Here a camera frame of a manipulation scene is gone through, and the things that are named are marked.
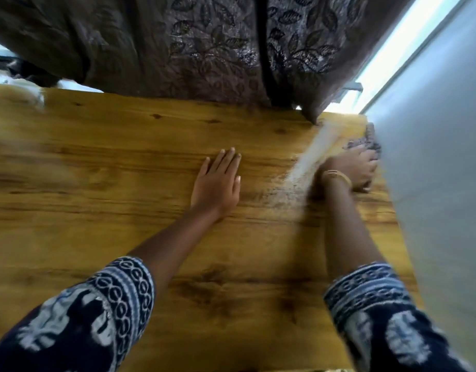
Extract person's right hand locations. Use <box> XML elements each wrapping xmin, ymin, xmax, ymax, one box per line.
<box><xmin>318</xmin><ymin>145</ymin><xmax>379</xmax><ymax>194</ymax></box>

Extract gold bangles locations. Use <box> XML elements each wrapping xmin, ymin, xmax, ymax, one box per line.
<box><xmin>320</xmin><ymin>169</ymin><xmax>353</xmax><ymax>190</ymax></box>

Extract navy patterned sleeve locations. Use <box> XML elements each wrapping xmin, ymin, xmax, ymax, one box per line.
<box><xmin>0</xmin><ymin>256</ymin><xmax>156</xmax><ymax>372</ymax></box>
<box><xmin>323</xmin><ymin>262</ymin><xmax>475</xmax><ymax>372</ymax></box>

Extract person's right forearm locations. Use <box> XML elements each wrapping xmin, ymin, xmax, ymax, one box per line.
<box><xmin>321</xmin><ymin>178</ymin><xmax>386</xmax><ymax>283</ymax></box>

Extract person's left forearm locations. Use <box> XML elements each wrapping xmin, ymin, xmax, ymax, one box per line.
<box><xmin>128</xmin><ymin>207</ymin><xmax>223</xmax><ymax>291</ymax></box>

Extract navy patterned left sleeve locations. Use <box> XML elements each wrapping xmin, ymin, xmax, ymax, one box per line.
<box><xmin>0</xmin><ymin>256</ymin><xmax>156</xmax><ymax>372</ymax></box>

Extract person's left hand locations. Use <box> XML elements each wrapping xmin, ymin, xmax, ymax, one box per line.
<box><xmin>189</xmin><ymin>147</ymin><xmax>243</xmax><ymax>221</ymax></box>

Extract navy patterned right sleeve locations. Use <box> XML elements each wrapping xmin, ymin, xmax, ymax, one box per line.
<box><xmin>323</xmin><ymin>262</ymin><xmax>475</xmax><ymax>372</ymax></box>

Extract striped brown cloth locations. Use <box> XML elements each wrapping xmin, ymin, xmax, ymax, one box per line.
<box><xmin>341</xmin><ymin>122</ymin><xmax>382</xmax><ymax>194</ymax></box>

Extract brown leaf-patterned curtain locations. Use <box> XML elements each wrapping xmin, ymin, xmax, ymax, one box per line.
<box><xmin>0</xmin><ymin>0</ymin><xmax>417</xmax><ymax>125</ymax></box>

